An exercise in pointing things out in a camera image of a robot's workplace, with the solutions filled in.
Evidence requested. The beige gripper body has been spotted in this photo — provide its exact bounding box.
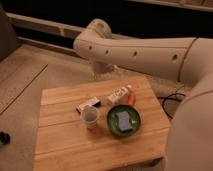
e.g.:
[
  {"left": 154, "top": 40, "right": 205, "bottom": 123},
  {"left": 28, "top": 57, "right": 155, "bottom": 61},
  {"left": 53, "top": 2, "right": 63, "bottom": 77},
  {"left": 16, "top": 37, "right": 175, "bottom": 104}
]
[{"left": 91, "top": 61, "right": 117, "bottom": 75}]

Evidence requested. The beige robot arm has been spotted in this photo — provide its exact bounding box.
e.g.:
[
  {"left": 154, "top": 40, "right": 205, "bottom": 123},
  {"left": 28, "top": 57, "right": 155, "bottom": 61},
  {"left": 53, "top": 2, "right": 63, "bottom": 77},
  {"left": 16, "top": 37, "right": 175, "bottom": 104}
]
[{"left": 73, "top": 19, "right": 213, "bottom": 171}]

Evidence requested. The white rectangular carton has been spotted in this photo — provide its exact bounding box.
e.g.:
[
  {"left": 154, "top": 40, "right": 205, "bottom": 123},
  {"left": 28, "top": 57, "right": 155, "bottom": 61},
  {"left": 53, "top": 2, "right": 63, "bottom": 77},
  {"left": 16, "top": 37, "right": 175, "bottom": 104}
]
[{"left": 107, "top": 85, "right": 132, "bottom": 104}]

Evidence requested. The small white and black box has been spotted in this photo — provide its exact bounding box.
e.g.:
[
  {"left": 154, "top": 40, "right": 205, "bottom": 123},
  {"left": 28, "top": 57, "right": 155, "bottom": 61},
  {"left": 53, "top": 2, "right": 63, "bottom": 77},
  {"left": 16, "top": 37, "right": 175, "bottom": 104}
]
[{"left": 76, "top": 97, "right": 101, "bottom": 113}]

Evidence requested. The orange carrot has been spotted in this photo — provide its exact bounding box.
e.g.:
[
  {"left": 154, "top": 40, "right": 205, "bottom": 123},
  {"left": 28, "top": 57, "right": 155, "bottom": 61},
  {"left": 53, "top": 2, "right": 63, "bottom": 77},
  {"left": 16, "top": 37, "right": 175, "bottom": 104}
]
[{"left": 128, "top": 91, "right": 136, "bottom": 106}]

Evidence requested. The clear plastic cup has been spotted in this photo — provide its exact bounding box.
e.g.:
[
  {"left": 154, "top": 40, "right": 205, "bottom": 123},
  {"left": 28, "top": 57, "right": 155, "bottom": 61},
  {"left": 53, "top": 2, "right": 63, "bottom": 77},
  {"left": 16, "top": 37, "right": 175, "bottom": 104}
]
[{"left": 81, "top": 106, "right": 100, "bottom": 129}]

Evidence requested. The green bowl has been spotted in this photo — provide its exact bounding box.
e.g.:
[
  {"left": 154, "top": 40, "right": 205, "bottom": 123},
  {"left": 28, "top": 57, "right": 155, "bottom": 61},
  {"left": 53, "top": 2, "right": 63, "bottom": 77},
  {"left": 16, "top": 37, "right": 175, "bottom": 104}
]
[{"left": 107, "top": 104, "right": 141, "bottom": 137}]

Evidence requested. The blue sponge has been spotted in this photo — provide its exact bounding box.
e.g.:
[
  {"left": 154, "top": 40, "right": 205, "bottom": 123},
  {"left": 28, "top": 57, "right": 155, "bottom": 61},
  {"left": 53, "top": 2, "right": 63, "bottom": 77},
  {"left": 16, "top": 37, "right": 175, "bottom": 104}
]
[{"left": 116, "top": 111, "right": 132, "bottom": 132}]

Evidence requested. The grey cabinet corner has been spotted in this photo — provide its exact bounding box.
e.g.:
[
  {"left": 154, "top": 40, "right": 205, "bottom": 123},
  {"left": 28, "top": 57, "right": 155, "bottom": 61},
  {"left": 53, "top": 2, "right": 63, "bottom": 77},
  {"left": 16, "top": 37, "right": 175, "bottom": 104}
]
[{"left": 0, "top": 4, "right": 21, "bottom": 62}]

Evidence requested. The black object on floor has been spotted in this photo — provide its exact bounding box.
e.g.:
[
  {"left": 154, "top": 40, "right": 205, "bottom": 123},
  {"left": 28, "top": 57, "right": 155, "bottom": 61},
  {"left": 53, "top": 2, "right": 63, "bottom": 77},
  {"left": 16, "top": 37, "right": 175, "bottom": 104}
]
[{"left": 0, "top": 132, "right": 10, "bottom": 144}]

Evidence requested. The white shelf rail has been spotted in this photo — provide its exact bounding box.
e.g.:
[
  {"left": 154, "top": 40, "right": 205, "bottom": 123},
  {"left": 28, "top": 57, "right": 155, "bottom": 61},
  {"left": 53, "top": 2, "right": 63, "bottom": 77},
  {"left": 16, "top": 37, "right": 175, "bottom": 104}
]
[{"left": 6, "top": 12, "right": 132, "bottom": 44}]

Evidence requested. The black cable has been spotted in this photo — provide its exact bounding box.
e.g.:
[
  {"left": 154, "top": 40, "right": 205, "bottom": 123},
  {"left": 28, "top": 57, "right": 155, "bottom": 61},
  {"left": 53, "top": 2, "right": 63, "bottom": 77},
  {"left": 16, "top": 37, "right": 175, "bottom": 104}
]
[{"left": 156, "top": 84, "right": 187, "bottom": 120}]

